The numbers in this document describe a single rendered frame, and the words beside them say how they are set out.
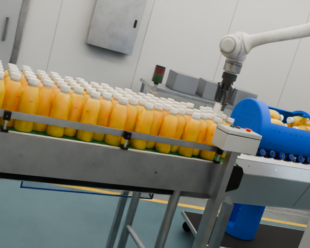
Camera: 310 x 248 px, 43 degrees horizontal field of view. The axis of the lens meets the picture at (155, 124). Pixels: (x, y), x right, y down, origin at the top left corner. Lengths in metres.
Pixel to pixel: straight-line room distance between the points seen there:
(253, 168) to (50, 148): 1.14
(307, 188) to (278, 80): 3.81
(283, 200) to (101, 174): 1.26
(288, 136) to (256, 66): 3.79
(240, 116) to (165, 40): 3.34
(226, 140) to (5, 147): 0.93
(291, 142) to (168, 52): 3.45
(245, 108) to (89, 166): 1.01
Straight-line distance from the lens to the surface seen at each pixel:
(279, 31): 1.92
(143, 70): 5.46
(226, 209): 2.31
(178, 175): 1.87
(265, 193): 2.41
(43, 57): 5.33
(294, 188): 2.52
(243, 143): 1.85
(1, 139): 1.59
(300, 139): 2.37
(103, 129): 1.67
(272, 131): 2.21
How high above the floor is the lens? 1.37
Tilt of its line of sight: 11 degrees down
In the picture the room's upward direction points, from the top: 16 degrees clockwise
